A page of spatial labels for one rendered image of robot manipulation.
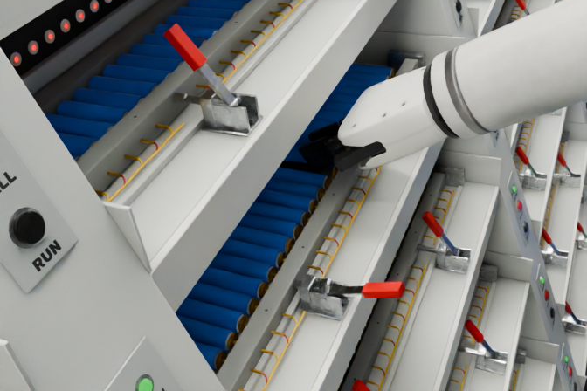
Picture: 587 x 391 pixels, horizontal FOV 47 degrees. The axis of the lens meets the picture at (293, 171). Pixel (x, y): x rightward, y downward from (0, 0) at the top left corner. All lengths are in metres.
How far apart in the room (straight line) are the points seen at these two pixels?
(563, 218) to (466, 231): 0.64
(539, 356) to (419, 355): 0.50
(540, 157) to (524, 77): 0.86
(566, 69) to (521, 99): 0.04
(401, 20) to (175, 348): 0.63
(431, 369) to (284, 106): 0.39
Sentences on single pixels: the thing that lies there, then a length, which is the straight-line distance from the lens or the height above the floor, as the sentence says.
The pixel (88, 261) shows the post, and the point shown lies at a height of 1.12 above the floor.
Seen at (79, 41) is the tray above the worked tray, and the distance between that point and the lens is 0.63.
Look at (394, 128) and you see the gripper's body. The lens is 0.63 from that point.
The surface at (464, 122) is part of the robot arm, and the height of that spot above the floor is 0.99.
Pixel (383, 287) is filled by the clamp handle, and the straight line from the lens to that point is 0.58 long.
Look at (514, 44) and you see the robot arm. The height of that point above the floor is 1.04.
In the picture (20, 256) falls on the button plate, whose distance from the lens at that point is 0.35.
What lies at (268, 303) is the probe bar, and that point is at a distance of 0.60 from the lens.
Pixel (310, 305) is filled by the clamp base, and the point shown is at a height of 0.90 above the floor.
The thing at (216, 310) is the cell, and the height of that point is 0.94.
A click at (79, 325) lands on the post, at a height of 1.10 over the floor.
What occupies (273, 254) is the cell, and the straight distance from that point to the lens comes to 0.65.
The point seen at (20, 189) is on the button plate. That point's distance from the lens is 0.36.
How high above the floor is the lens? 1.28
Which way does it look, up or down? 27 degrees down
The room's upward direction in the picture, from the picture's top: 26 degrees counter-clockwise
